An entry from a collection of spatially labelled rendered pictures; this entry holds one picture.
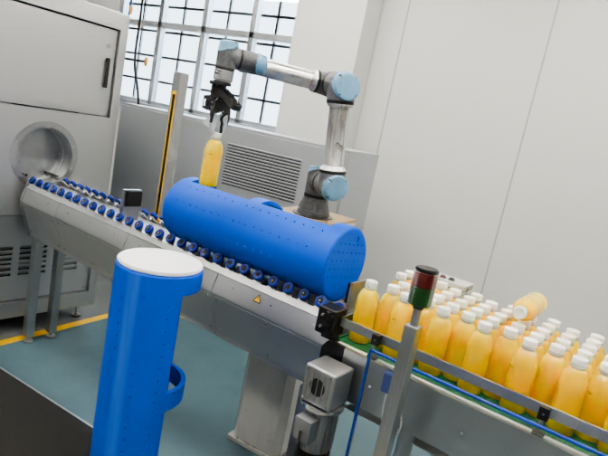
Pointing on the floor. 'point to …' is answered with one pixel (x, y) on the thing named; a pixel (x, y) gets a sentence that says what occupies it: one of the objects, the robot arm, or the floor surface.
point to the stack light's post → (403, 369)
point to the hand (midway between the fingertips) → (216, 134)
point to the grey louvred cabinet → (232, 162)
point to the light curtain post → (171, 138)
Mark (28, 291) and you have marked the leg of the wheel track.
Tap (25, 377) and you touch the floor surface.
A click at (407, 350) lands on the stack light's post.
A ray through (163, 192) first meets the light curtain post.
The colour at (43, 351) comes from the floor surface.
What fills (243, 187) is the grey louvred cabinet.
